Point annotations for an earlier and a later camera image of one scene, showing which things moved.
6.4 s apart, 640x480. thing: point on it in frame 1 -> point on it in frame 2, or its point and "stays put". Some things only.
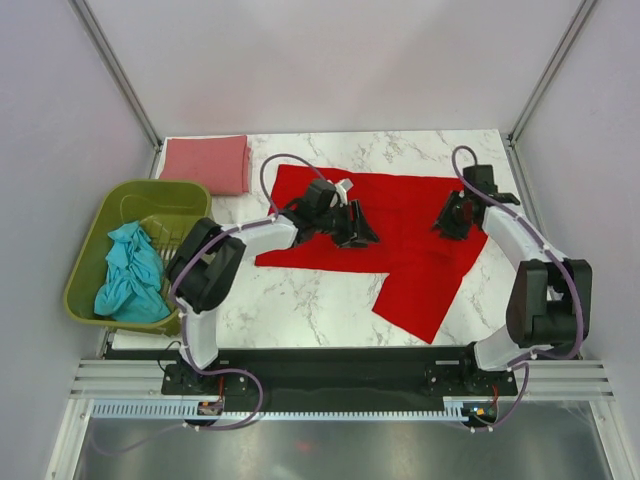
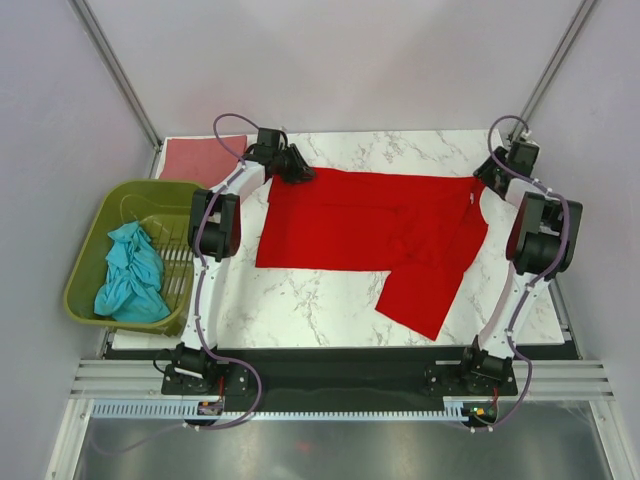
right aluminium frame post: x=550 y=70 stays put
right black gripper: x=444 y=221 -> x=484 y=171
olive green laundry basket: x=163 y=209 stays put
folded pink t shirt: x=219 y=162 stays put
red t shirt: x=424 y=267 stays put
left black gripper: x=364 y=233 -> x=299 y=173
